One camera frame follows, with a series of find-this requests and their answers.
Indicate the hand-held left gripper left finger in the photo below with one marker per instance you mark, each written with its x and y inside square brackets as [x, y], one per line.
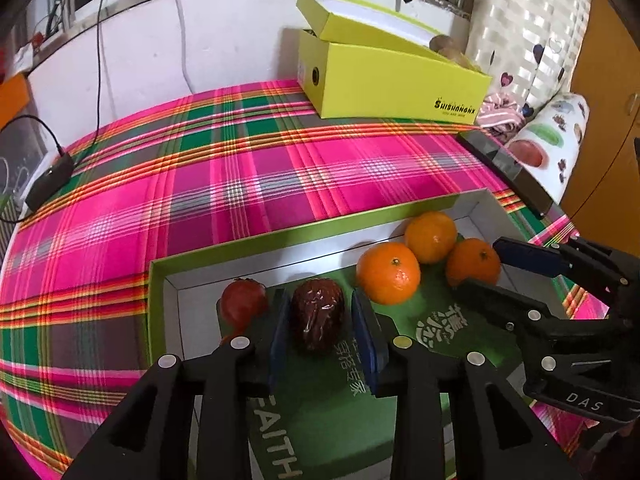
[280, 342]

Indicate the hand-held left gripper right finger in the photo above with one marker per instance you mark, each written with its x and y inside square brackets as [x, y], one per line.
[367, 347]

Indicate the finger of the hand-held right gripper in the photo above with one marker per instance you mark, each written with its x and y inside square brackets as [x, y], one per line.
[505, 302]
[530, 257]

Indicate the dark red jujube date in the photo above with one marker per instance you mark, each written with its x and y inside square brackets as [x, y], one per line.
[317, 317]

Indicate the red cherry tomato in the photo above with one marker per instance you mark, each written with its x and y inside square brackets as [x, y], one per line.
[243, 302]

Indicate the shallow green cardboard box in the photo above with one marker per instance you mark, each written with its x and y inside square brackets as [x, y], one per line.
[320, 420]

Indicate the light orange mandarin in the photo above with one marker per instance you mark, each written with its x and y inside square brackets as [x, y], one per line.
[431, 237]

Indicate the black rectangular device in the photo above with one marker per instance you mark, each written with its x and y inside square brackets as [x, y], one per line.
[510, 170]

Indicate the white printed pillow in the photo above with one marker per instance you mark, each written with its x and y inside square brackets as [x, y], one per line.
[550, 140]

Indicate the pink striped cloth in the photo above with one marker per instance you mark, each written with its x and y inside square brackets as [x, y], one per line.
[497, 110]

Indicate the pink green plaid tablecloth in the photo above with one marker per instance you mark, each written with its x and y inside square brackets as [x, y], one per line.
[200, 185]

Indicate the wooden cabinet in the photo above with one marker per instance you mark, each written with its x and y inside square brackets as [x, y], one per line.
[610, 85]

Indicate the yellow-green shoe box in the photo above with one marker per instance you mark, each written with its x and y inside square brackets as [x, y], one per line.
[390, 85]

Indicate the brown kiwi fruit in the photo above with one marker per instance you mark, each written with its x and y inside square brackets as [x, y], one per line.
[446, 44]

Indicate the heart print curtain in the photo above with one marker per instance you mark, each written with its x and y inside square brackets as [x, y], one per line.
[525, 25]

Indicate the black power adapter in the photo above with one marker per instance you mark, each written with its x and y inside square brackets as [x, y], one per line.
[50, 181]

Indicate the yellow-green shoe box lid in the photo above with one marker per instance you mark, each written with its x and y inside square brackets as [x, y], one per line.
[370, 15]

